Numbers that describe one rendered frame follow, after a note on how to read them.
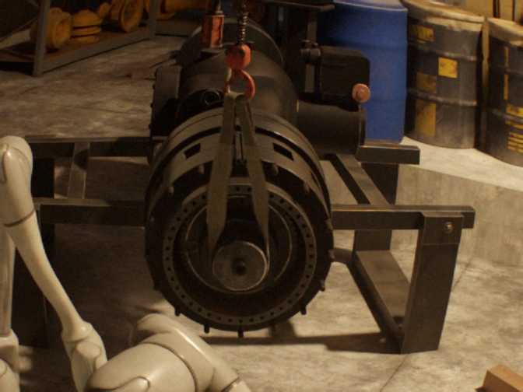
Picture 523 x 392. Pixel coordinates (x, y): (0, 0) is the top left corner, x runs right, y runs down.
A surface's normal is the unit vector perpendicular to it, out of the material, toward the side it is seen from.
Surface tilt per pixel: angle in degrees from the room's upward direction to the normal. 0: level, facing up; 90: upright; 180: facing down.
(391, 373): 0
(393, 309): 0
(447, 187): 90
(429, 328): 90
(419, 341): 90
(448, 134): 90
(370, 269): 0
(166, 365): 31
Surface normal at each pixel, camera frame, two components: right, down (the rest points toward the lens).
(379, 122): 0.33, 0.31
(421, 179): -0.41, 0.25
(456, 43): 0.11, 0.31
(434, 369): 0.06, -0.95
